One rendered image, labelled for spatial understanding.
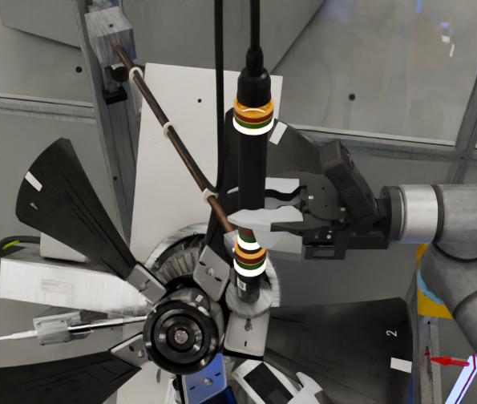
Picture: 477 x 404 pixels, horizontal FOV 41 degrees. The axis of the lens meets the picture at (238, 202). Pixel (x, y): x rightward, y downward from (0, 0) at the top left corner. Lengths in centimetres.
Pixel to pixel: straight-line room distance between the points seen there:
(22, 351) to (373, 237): 185
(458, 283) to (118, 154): 97
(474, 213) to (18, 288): 80
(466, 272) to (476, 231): 7
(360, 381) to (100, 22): 81
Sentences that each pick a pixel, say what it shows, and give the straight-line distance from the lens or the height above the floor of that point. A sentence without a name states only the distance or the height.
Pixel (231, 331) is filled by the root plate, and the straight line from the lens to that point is 102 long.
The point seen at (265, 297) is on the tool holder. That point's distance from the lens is 95.
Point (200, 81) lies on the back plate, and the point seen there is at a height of 135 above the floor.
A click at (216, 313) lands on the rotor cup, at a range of 99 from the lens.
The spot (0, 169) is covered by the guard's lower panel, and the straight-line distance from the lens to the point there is 205.
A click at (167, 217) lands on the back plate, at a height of 114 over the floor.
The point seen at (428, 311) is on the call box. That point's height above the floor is 100.
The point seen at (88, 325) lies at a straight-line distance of 117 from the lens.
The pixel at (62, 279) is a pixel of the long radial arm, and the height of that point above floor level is 113.
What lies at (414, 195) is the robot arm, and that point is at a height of 150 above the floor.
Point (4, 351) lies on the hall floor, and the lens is 253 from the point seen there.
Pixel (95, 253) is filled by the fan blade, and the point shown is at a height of 124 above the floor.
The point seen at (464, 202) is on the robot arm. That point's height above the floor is 149.
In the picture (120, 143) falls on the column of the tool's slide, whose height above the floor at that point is 103.
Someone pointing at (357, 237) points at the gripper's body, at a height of 143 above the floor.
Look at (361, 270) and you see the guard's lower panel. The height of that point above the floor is 47.
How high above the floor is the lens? 207
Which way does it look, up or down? 47 degrees down
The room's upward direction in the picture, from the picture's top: straight up
